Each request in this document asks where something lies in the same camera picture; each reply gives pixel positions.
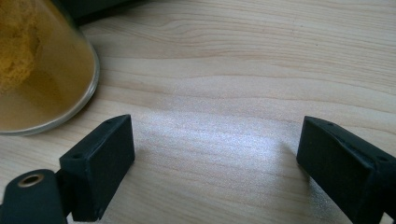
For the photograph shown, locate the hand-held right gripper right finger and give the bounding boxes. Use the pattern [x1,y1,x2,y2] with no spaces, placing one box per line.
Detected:
[295,115,396,224]

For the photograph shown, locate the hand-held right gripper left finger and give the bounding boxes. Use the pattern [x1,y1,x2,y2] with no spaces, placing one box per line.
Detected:
[59,114,136,223]

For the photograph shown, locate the dark grey corner rack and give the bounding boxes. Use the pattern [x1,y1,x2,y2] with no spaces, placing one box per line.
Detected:
[61,0,149,26]

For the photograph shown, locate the white-lidded glass jar orange powder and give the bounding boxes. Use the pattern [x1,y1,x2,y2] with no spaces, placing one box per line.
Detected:
[0,0,101,136]

